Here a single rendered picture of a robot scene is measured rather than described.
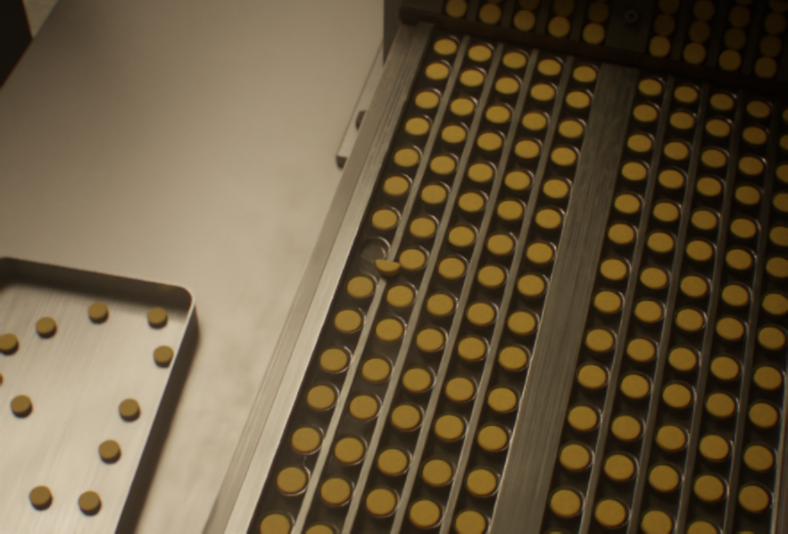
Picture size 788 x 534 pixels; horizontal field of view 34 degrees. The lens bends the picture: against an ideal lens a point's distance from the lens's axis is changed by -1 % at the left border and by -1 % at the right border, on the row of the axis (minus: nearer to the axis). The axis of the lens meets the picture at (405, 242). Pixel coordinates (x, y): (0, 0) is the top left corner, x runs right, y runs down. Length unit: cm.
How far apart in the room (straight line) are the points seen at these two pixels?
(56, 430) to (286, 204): 19
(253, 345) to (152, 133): 17
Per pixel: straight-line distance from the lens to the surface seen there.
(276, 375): 52
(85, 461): 69
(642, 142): 62
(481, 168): 59
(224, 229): 77
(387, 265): 55
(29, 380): 72
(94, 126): 83
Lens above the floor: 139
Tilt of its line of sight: 51 degrees down
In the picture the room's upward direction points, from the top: 2 degrees clockwise
